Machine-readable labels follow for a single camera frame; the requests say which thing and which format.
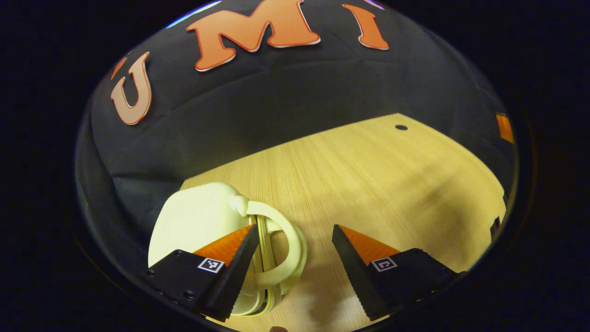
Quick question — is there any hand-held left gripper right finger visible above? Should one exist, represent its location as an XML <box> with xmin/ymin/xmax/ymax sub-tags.
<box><xmin>332</xmin><ymin>225</ymin><xmax>464</xmax><ymax>322</ymax></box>

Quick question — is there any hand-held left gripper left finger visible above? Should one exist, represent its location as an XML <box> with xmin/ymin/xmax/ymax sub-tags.
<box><xmin>138</xmin><ymin>224</ymin><xmax>260</xmax><ymax>322</ymax></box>

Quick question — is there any pale yellow suitcase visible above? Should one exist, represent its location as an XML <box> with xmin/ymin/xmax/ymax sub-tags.
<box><xmin>147</xmin><ymin>182</ymin><xmax>308</xmax><ymax>317</ymax></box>

